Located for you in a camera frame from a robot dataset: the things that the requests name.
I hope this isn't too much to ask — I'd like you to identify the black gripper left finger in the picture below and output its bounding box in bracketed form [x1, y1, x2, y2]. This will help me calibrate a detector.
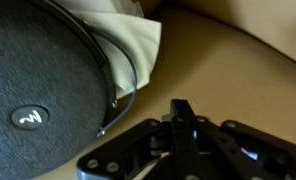
[76, 98, 186, 180]

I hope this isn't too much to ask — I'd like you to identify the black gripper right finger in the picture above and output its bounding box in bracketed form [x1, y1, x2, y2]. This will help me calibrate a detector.
[183, 98, 296, 180]

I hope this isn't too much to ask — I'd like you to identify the dark grey fabric bag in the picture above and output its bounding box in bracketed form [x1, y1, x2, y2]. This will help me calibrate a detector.
[0, 0, 138, 180]

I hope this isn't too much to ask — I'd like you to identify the cream white cloth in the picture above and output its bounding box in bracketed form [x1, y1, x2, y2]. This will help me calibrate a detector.
[52, 0, 163, 100]

